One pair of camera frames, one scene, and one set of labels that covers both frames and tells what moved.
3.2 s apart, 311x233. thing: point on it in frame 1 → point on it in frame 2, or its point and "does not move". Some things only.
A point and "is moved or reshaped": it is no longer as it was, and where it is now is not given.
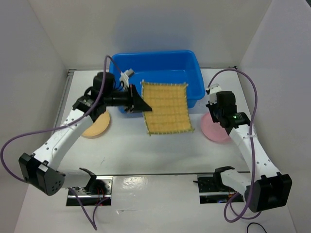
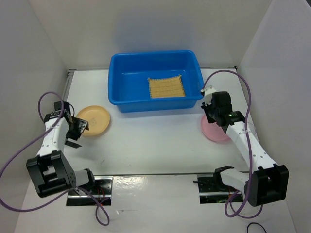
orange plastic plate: x=99 y=126 does not move
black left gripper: x=135 y=102 → x=81 y=125
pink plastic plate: x=214 y=131 does not move
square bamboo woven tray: x=169 y=103 is moved or reshaped
